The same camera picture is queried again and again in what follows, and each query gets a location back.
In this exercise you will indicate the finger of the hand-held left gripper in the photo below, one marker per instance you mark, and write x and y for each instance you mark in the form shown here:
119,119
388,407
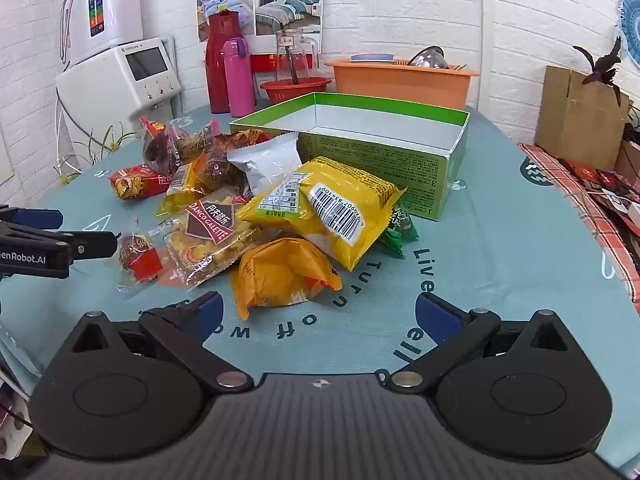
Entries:
97,244
35,218

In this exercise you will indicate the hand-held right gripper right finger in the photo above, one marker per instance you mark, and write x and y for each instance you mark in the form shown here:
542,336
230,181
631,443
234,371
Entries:
435,317

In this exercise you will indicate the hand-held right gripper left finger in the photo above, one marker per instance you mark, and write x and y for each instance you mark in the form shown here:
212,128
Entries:
207,310

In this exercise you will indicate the clear red date packet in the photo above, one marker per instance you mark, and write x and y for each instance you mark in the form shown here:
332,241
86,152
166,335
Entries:
137,255

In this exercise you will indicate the clear brown label cookie packet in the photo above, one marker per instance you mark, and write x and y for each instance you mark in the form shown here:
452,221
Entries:
210,240

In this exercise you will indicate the green pea packet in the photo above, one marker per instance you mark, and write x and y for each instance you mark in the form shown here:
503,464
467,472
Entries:
402,232

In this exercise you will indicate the large yellow snack packet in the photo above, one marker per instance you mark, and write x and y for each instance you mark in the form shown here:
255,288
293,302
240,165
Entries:
350,210

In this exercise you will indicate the white snack packet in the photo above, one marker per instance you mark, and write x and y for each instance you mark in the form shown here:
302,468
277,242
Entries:
265,165

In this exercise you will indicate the green cardboard box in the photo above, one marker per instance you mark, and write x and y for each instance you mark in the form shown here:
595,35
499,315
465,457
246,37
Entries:
375,160

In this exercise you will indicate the orange red snack packet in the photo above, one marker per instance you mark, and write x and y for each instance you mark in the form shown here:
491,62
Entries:
245,139

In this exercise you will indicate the small yellow snack packet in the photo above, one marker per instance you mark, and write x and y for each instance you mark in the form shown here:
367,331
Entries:
175,195

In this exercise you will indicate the green leafy plant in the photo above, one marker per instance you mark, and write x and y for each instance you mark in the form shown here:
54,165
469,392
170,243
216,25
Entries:
107,142

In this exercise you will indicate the clear dark date packet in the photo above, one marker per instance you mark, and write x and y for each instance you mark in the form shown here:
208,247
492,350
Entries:
155,147

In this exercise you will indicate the clear brown snack packet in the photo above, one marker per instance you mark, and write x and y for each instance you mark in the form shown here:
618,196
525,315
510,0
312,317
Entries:
215,170

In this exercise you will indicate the clear brown bread packet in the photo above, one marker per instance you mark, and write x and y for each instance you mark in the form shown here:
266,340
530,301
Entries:
192,142

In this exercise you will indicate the white appliance with screen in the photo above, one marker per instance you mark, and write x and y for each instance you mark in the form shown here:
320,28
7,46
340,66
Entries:
110,85

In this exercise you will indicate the plaid cloth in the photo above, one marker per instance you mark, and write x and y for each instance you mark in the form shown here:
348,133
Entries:
575,195

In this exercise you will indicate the red printed packet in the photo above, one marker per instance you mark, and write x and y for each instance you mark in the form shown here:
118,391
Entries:
590,175

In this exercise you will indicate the pink bottle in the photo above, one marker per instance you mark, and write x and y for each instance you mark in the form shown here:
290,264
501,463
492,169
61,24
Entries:
239,80

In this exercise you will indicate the red thermos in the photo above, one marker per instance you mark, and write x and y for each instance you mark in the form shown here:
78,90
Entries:
220,60

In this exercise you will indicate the red basin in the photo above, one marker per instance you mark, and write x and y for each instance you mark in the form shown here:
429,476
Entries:
295,92

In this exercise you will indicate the orange basin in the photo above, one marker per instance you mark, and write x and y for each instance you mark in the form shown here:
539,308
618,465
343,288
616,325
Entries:
400,85

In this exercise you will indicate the brown cardboard box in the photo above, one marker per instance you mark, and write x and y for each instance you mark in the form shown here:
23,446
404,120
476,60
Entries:
575,115

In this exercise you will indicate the small open cardboard box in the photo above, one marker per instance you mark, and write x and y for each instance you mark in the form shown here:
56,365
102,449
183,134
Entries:
630,160

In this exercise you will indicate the metal bowl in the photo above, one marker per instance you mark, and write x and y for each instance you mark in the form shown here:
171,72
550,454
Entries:
430,57

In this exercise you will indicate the dark long spoon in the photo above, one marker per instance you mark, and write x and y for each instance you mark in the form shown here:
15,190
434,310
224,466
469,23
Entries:
293,62

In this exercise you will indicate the jar with blue lid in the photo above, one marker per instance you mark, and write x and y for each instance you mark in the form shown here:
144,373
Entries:
371,57

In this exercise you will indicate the glass pitcher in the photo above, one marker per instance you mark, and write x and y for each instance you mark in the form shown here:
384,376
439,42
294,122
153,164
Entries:
305,57

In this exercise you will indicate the purple leaf plant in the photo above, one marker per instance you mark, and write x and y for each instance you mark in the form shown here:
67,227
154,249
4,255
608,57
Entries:
600,72

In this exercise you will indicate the white wall water purifier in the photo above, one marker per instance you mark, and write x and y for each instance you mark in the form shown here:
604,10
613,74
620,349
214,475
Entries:
115,5

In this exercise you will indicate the wall poster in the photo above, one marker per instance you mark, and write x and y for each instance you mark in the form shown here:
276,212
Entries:
285,0

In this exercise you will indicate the large blue round wall decoration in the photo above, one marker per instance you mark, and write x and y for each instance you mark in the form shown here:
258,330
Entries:
631,20

